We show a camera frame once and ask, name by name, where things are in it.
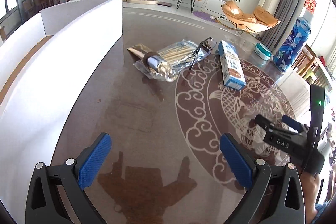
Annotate grey curtain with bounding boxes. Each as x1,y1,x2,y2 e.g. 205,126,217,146
261,0,306,53

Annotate large white cardboard box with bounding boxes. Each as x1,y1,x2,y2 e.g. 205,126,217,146
1,0,122,223

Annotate blue white medicine box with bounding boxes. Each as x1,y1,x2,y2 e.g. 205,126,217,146
218,40,246,90

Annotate black frame eyeglasses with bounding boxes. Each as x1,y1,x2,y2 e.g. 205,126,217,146
189,37,217,70

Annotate wooden dining chair right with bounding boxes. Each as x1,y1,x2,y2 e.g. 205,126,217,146
291,44,335,93

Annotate small glass perfume bottle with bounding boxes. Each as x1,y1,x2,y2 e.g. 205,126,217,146
142,52,178,82

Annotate orange lounge chair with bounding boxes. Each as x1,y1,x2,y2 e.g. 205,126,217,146
210,1,280,34

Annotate chopsticks bundle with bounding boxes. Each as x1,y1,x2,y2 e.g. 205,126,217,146
127,40,198,81

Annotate person right hand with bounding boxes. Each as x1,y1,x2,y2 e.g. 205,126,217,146
300,172,321,223

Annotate blue patterned tall bottle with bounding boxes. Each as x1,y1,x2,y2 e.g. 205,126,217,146
273,17,311,73

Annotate teal round tin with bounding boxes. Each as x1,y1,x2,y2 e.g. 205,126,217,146
254,43,272,61

